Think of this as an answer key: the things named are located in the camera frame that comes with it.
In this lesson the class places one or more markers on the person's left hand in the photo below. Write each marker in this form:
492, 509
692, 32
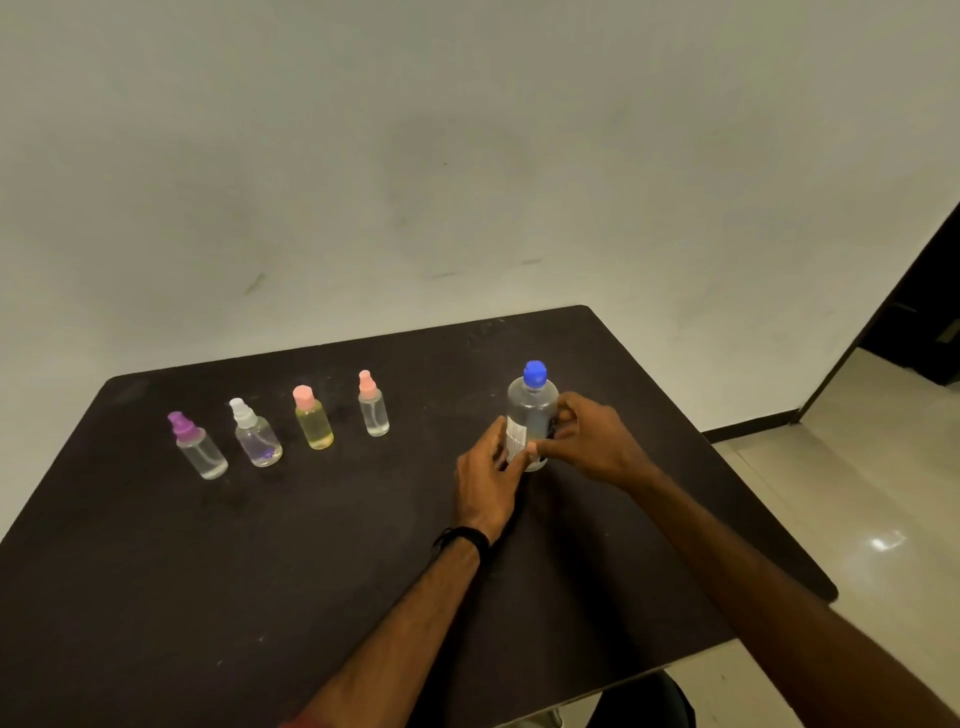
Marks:
484, 491

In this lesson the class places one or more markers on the person's right hand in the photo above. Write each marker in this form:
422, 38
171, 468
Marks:
600, 442

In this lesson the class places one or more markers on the large clear plastic bottle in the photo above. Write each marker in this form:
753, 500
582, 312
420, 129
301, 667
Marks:
531, 416

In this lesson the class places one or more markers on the blue bottle cap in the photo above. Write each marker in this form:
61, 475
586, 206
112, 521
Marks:
535, 374

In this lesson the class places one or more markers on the small clear bottle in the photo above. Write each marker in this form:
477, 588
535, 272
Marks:
202, 454
374, 414

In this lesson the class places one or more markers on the pink spray cap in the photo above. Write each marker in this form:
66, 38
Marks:
367, 383

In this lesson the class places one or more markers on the small yellow bottle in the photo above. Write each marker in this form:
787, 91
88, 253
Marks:
315, 427

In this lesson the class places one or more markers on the pink round cap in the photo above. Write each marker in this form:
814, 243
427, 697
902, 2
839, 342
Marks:
304, 397

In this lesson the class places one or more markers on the small purple-tinted bottle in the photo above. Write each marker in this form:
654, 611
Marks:
259, 442

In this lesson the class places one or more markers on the white spray cap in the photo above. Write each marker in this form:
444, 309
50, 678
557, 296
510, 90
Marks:
242, 412

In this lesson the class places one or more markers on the purple spray cap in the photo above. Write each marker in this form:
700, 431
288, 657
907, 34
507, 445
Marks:
181, 424

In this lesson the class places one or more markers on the person's left forearm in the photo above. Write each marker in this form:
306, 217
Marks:
390, 637

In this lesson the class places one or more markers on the person's right forearm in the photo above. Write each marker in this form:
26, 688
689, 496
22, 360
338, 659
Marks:
780, 615

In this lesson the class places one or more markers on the person's right leg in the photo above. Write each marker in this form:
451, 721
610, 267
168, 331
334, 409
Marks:
645, 705

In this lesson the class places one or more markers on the black wristband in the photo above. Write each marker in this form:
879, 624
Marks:
465, 536

